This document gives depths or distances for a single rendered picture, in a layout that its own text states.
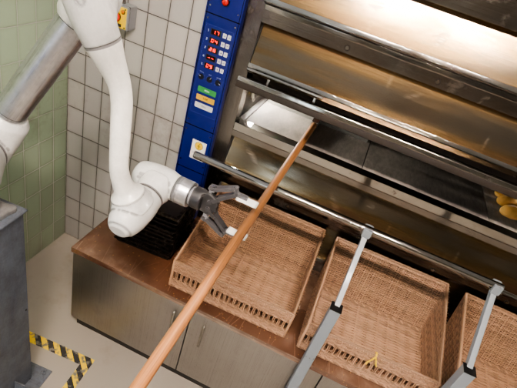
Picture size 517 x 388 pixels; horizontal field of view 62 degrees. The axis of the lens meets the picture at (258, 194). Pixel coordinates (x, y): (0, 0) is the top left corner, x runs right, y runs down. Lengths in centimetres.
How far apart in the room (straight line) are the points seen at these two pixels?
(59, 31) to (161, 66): 76
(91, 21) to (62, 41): 23
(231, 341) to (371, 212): 84
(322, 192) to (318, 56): 60
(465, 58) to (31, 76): 143
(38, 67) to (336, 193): 128
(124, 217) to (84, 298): 102
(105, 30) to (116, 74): 12
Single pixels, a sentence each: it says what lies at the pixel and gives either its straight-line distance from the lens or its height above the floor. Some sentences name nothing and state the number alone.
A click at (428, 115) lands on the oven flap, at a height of 152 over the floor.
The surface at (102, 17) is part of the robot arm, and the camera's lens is 121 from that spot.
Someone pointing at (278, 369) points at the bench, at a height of 45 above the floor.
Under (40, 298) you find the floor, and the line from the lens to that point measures 265.
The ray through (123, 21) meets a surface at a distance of 205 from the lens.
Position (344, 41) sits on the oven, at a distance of 177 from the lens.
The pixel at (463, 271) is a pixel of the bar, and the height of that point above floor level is 117.
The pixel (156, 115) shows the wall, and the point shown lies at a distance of 217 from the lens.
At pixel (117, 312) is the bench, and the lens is 220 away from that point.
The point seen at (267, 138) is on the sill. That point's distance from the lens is 196.
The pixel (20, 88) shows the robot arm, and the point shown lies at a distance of 150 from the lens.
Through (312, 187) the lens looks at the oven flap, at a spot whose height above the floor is 102.
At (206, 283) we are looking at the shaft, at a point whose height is 120.
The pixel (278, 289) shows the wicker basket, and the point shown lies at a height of 59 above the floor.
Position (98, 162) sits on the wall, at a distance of 252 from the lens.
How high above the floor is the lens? 203
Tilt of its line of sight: 33 degrees down
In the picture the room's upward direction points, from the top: 18 degrees clockwise
